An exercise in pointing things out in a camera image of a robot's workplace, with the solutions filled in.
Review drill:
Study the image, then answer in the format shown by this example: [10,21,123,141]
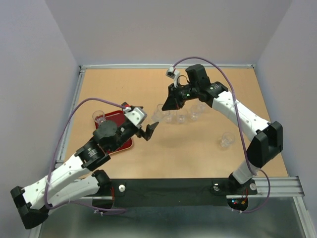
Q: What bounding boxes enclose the red tray with gold rim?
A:
[105,110,133,154]

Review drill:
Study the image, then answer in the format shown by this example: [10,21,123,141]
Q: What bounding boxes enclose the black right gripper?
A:
[161,82,199,111]

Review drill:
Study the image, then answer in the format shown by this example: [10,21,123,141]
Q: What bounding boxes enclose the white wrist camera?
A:
[165,66,180,88]
[123,106,147,128]

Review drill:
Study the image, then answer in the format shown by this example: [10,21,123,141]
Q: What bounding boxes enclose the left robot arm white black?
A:
[10,119,158,229]

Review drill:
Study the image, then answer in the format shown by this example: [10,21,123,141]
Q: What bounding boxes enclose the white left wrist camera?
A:
[123,106,147,128]

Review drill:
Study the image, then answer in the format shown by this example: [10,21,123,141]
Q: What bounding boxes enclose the clear glass from corner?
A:
[92,110,106,127]

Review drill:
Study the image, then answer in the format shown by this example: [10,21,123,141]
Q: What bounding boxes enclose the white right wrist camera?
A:
[165,66,180,88]

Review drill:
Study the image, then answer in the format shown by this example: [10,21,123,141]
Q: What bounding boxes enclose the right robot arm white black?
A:
[162,64,283,193]

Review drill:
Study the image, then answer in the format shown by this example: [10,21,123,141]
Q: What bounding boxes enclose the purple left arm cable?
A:
[45,98,129,216]

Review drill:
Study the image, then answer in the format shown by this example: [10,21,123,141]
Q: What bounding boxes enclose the clear glass lone right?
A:
[219,132,235,148]

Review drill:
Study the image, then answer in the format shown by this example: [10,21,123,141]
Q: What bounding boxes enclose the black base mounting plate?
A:
[91,177,258,208]

